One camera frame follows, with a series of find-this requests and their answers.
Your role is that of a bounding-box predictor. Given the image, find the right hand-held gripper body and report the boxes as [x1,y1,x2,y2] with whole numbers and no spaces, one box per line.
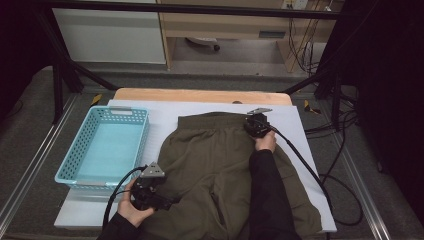
[244,107,273,138]

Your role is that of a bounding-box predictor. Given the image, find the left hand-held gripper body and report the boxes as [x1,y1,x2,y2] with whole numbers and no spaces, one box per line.
[130,161,168,211]

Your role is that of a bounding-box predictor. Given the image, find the olive green pants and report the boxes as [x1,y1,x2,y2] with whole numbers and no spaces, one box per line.
[138,111,324,240]

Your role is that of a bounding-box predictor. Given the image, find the light blue plastic basket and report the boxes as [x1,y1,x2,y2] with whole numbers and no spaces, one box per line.
[54,105,150,194]

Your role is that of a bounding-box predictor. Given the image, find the person's right hand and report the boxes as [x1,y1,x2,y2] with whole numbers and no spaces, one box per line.
[254,130,278,154]

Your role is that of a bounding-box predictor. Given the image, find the person's left hand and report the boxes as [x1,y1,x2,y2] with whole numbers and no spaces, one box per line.
[117,178,155,228]

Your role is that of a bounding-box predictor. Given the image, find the yellow black tape piece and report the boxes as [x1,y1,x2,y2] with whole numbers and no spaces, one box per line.
[90,93,104,108]
[303,99,322,115]

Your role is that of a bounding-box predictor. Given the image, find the black metal stand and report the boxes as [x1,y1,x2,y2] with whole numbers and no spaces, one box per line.
[34,13,119,125]
[283,64,344,131]

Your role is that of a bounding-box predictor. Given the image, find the chair base with castor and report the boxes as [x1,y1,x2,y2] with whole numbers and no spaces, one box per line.
[184,36,222,53]

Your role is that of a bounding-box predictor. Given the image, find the light wooden desk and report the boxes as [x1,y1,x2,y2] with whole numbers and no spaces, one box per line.
[156,0,344,73]

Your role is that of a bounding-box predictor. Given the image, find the white power strip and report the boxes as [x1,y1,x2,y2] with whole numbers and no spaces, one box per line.
[281,0,309,10]

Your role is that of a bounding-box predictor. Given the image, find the black metal crossbar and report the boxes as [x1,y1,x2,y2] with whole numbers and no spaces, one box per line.
[43,0,343,20]

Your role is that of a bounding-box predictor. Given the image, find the black curtain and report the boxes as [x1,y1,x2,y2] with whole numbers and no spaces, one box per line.
[0,0,56,124]
[321,0,424,218]

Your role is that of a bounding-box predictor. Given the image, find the white cabinet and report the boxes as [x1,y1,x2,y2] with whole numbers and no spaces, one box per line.
[51,8,167,65]

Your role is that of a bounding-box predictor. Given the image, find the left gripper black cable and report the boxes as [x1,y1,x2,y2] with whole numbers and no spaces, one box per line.
[102,165,148,231]

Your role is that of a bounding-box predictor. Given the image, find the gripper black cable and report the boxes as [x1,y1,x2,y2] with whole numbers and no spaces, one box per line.
[263,121,335,240]
[102,165,148,231]

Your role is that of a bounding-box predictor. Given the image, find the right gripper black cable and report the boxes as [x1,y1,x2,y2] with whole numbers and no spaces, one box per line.
[263,121,335,240]

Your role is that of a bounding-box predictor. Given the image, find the black floor cable bundle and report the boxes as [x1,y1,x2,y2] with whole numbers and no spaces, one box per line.
[304,96,359,136]

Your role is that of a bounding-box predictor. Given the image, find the hanging cable bundle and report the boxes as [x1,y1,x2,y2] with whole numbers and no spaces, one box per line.
[286,18,321,76]

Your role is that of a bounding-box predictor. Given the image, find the aluminium floor rail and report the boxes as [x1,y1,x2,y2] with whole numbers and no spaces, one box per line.
[334,143,393,240]
[0,94,79,231]

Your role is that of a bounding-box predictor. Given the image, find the black floor cable loop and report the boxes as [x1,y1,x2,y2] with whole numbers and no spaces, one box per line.
[318,173,364,228]

